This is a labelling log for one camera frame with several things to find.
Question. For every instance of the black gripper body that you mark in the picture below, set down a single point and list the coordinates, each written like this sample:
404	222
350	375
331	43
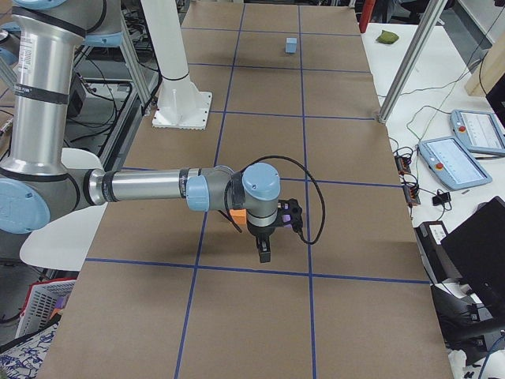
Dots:
261	233

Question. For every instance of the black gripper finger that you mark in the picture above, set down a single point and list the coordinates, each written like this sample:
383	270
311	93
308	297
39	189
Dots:
264	249

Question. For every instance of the light blue foam block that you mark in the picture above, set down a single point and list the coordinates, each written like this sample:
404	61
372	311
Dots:
291	45

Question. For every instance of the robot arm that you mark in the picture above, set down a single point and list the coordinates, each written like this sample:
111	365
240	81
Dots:
10	42

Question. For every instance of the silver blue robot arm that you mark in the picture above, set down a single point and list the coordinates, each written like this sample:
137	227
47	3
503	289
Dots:
37	188

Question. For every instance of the purple foam block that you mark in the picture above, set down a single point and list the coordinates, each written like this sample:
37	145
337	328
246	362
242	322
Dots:
287	220

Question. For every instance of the orange foam block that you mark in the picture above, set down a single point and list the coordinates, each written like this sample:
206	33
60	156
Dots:
239	216

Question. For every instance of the orange terminal board lower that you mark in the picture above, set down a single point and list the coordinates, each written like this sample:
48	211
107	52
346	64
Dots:
411	196

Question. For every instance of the orange terminal board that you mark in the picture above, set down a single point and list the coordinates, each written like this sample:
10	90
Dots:
411	196
403	164

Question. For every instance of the orange terminal board upper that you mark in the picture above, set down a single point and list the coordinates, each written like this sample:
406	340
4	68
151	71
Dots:
403	164

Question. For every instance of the black box with label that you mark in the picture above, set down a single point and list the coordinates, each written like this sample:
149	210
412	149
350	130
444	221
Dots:
434	257

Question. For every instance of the small black adapter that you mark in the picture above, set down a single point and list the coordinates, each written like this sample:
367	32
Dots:
441	198

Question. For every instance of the near teach pendant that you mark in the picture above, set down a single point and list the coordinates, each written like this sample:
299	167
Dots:
453	164

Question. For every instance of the teach pendant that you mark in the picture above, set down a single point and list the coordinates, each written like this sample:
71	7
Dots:
478	131
453	164

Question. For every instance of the black laptop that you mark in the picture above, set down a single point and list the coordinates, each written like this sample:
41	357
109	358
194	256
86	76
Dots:
476	248

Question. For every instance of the white perforated basket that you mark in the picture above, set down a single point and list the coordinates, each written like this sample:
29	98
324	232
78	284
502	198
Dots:
40	303

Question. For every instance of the green bean bag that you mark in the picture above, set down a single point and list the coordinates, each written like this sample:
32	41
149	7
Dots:
387	37

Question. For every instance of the far teach pendant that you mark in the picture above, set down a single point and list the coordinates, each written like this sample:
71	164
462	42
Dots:
478	131

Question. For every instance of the blue patterned cloth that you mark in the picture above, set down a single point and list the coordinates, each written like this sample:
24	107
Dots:
25	359

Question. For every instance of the wooden board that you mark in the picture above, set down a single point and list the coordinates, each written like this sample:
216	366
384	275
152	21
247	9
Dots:
489	72

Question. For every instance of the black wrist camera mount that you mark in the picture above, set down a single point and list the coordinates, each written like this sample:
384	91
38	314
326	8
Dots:
291	206

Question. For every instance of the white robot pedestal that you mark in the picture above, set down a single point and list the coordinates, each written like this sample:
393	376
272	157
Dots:
180	104

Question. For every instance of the aluminium frame post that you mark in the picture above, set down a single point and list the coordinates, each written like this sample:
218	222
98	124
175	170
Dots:
417	44

